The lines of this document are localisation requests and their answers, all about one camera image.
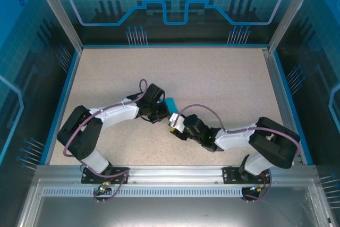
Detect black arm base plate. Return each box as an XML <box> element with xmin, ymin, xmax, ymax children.
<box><xmin>222</xmin><ymin>165</ymin><xmax>271</xmax><ymax>185</ymax></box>
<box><xmin>81</xmin><ymin>166</ymin><xmax>130</xmax><ymax>185</ymax></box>

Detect grey metal plate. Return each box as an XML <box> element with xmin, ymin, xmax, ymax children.
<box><xmin>15</xmin><ymin>179</ymin><xmax>336</xmax><ymax>227</ymax></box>

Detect aluminium side rail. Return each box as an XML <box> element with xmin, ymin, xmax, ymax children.
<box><xmin>261</xmin><ymin>47</ymin><xmax>304</xmax><ymax>165</ymax></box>

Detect aluminium frame post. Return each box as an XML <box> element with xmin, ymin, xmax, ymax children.
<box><xmin>267</xmin><ymin>0</ymin><xmax>321</xmax><ymax>54</ymax></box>
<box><xmin>29</xmin><ymin>0</ymin><xmax>85</xmax><ymax>52</ymax></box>

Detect slotted cable duct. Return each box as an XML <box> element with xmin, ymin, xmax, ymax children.
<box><xmin>41</xmin><ymin>187</ymin><xmax>244</xmax><ymax>198</ymax></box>

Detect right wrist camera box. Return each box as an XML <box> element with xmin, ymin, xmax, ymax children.
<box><xmin>168</xmin><ymin>112</ymin><xmax>187</xmax><ymax>134</ymax></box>

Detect aluminium mounting rail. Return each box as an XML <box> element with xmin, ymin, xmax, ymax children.
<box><xmin>36</xmin><ymin>165</ymin><xmax>317</xmax><ymax>185</ymax></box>

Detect purple cable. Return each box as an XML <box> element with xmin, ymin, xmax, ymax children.
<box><xmin>240</xmin><ymin>168</ymin><xmax>274</xmax><ymax>203</ymax></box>
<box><xmin>63</xmin><ymin>79</ymin><xmax>149</xmax><ymax>178</ymax></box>
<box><xmin>174</xmin><ymin>104</ymin><xmax>301</xmax><ymax>158</ymax></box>
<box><xmin>93</xmin><ymin>164</ymin><xmax>131</xmax><ymax>203</ymax></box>

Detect blue paper sheet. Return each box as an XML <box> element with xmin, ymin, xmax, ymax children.
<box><xmin>164</xmin><ymin>98</ymin><xmax>179</xmax><ymax>128</ymax></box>

